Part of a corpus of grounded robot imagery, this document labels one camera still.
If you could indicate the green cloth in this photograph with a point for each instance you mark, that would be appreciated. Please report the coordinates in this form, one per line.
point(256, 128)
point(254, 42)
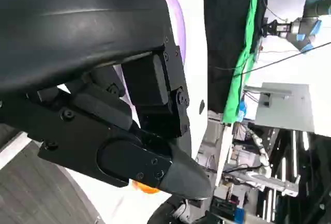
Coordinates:
point(249, 40)

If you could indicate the black round table grommet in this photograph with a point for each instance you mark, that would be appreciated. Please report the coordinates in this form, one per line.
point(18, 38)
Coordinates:
point(202, 106)

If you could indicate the silver machine part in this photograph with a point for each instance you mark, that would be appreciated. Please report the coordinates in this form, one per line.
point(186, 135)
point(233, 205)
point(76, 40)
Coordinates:
point(269, 181)

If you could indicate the black backdrop cloth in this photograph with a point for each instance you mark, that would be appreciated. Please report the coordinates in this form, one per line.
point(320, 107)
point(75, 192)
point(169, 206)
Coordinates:
point(225, 27)

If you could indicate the lilac plate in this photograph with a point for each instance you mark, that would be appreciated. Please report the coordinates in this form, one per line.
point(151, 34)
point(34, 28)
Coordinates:
point(178, 22)

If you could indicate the grey metal box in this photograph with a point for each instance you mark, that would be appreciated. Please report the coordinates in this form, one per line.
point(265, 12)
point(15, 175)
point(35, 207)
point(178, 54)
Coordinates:
point(284, 110)

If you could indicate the orange white toy bread roll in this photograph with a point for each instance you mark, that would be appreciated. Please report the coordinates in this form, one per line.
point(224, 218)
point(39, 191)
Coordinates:
point(147, 190)

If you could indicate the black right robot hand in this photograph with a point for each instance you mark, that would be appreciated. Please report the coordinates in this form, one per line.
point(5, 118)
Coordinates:
point(165, 212)

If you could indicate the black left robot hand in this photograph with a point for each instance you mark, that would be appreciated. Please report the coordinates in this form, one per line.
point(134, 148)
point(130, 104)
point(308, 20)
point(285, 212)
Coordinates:
point(77, 32)

